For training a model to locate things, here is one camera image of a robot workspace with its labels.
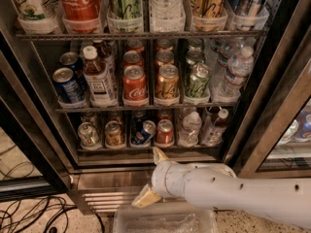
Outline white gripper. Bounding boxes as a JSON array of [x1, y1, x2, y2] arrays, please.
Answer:
[[131, 147, 194, 209]]

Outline orange can bottom shelf front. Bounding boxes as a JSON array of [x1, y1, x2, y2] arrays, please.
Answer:
[[105, 120, 124, 147]]

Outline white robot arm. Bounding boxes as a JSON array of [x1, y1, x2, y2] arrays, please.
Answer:
[[132, 147, 311, 229]]

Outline blue pepsi can tilted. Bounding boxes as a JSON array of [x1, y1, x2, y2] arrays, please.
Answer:
[[131, 120, 156, 145]]

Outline red can bottom shelf front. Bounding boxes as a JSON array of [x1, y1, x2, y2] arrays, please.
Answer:
[[155, 119, 174, 144]]

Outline stainless fridge base grille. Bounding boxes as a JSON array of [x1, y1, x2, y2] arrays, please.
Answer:
[[69, 163, 311, 216]]

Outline water bottle bottom shelf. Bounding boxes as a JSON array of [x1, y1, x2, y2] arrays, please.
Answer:
[[178, 112, 202, 147]]

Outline water bottle shelf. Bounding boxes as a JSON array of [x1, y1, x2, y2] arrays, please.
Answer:
[[178, 112, 202, 147], [221, 46, 254, 96], [151, 0, 183, 19]]

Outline orange can bottom shelf rear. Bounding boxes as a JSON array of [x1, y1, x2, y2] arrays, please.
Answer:
[[108, 111, 123, 124]]

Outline green white can bottom shelf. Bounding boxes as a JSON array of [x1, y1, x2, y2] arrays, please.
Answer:
[[78, 122, 100, 147]]

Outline tea bottle bottom shelf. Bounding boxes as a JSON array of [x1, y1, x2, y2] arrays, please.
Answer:
[[200, 107, 229, 147]]

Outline tea bottle shelf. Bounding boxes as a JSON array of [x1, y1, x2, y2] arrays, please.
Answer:
[[83, 46, 116, 102], [200, 107, 229, 147]]

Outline orange lacroix can middle front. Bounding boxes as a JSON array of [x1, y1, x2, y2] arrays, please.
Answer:
[[155, 64, 179, 99]]

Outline red coke can middle front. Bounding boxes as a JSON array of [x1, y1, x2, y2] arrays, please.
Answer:
[[122, 65, 147, 101]]

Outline red coke can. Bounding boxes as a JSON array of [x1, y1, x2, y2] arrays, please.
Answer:
[[122, 65, 147, 101], [122, 50, 144, 67]]

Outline tea bottle middle shelf front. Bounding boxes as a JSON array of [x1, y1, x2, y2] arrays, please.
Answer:
[[83, 46, 116, 102]]

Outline green lacroix can middle front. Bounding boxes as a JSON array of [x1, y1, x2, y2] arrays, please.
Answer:
[[186, 63, 211, 98]]

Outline left fridge door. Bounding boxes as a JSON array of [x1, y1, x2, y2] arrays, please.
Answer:
[[0, 36, 70, 202]]

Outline blue can middle shelf front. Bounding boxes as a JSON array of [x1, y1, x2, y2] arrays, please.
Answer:
[[52, 67, 85, 104]]

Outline right glass fridge door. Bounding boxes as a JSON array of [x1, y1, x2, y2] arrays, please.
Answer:
[[222, 0, 311, 178]]

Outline water bottle middle shelf front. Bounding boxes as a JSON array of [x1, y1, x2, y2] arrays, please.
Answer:
[[221, 46, 254, 96]]

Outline blue can middle shelf rear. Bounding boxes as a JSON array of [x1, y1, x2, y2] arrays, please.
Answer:
[[59, 51, 85, 83]]

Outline water bottle top shelf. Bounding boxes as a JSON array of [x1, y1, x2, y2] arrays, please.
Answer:
[[151, 0, 183, 19]]

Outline green lacroix can top shelf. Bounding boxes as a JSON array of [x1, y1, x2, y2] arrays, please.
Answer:
[[110, 0, 142, 19]]

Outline coca-cola can top shelf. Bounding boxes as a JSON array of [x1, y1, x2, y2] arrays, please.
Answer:
[[61, 0, 101, 21]]

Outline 7up can top shelf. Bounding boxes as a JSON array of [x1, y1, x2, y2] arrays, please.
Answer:
[[14, 0, 54, 20]]

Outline clear plastic bin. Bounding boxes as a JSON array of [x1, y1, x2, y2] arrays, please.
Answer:
[[113, 202, 219, 233]]

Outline black floor cables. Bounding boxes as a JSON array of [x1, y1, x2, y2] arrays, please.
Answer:
[[0, 143, 105, 233]]

